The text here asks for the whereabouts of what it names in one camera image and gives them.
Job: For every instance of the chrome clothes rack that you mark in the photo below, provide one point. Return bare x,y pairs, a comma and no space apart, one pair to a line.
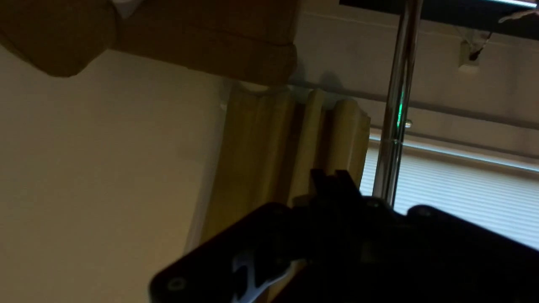
396,107

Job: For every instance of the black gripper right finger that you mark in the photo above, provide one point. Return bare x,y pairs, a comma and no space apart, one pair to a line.
347,186

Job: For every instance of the white wall outlet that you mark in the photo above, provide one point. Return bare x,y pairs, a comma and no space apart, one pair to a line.
468,56

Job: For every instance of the white window blinds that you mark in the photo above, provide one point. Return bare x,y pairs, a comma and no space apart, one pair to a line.
465,191

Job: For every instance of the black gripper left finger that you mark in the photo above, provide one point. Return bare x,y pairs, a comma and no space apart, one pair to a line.
323,188

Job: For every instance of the beige window curtain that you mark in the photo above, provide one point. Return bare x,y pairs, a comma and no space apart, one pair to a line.
263,157

